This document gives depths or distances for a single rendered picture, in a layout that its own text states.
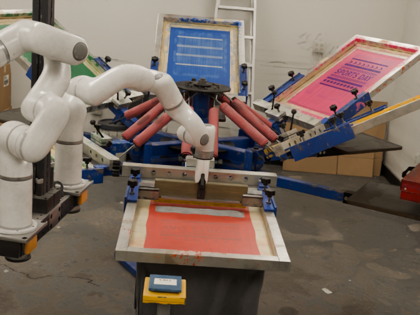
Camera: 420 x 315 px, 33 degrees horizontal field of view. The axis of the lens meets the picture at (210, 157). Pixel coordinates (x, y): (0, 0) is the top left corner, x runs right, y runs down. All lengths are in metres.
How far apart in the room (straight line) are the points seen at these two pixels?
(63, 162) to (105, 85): 0.30
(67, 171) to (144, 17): 4.57
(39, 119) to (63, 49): 0.20
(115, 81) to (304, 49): 4.68
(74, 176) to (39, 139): 0.54
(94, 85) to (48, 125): 0.53
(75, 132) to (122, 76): 0.26
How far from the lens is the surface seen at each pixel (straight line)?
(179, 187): 2.93
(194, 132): 2.73
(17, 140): 2.01
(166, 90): 2.66
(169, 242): 2.58
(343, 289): 4.71
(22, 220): 2.13
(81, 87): 2.53
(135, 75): 2.55
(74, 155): 2.50
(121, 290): 4.38
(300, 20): 7.04
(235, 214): 2.91
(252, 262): 2.42
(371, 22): 7.18
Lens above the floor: 1.94
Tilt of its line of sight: 15 degrees down
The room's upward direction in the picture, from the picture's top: 5 degrees clockwise
